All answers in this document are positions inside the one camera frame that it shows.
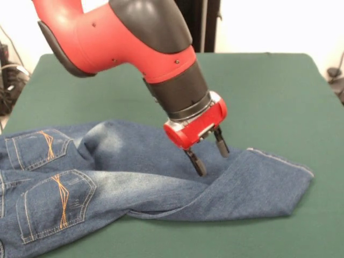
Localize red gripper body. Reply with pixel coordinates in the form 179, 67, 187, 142
163, 96, 228, 150

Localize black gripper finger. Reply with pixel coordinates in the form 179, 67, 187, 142
184, 148, 207, 177
213, 126, 230, 158

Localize blue denim jeans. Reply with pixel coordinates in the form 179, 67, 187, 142
0, 119, 315, 258

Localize dark green table cloth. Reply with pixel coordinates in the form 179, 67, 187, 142
0, 53, 344, 258

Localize dark grey stand foot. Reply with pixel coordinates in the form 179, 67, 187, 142
326, 67, 344, 106

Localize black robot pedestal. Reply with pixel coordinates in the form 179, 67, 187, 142
185, 0, 224, 54

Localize black cable tangle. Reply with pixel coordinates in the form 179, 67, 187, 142
0, 42, 31, 117

